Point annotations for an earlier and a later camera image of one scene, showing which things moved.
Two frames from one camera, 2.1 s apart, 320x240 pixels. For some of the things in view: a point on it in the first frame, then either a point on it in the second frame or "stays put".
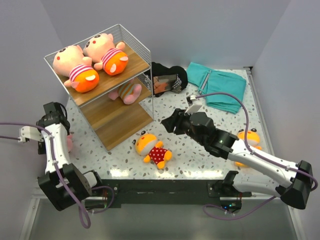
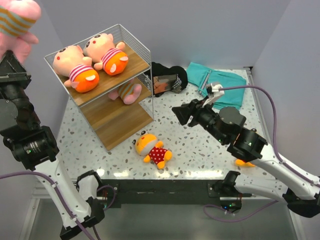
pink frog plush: [69, 143] to [17, 17]
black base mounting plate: [112, 193] stays put
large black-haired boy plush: [101, 47] stays put
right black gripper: [175, 121] to [194, 108]
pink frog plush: [129, 91] stays put
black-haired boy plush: [69, 61] stays put
